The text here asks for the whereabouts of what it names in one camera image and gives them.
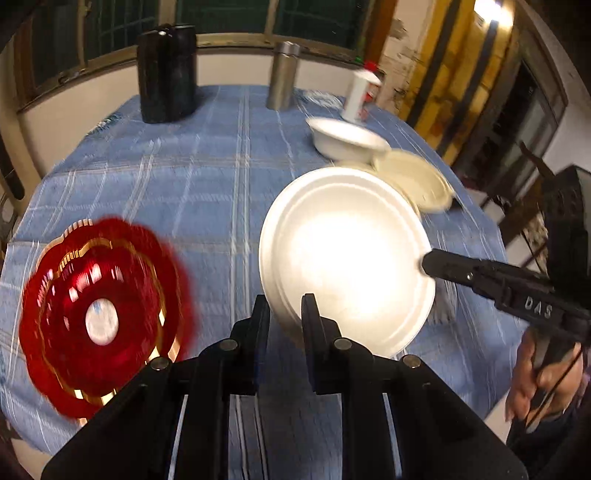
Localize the blue checked tablecloth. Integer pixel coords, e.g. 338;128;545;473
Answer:
0;84;509;480

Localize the plain white bowl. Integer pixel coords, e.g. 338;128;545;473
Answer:
307;117;392;164

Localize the red scalloped plate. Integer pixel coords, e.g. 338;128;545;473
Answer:
19;217;197;421

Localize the white liquor bottle red cap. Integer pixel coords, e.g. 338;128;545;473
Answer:
342;62;384;123

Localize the stainless steel flask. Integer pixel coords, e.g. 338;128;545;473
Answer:
267;41;302;110

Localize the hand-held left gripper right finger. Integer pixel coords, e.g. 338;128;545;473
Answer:
300;293;529;480

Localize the person's right hand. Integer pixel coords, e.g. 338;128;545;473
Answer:
505;330;587;425

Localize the white round plate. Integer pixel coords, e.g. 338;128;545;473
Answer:
259;166;437;360

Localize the dark wooden chair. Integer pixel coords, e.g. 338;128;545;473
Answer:
503;141;555;259

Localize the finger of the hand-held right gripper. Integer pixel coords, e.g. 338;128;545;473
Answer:
420;248;509;301

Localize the barred window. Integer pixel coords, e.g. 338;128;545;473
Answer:
14;0;384;112

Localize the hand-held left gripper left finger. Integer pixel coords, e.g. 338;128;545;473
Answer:
41;294;271;480

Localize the black thermos jug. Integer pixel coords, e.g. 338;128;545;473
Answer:
137;24;198;124

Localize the cream patterned plastic bowl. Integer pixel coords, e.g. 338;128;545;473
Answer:
373;150;455;214

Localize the gold framed door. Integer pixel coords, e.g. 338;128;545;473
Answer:
397;0;522;158

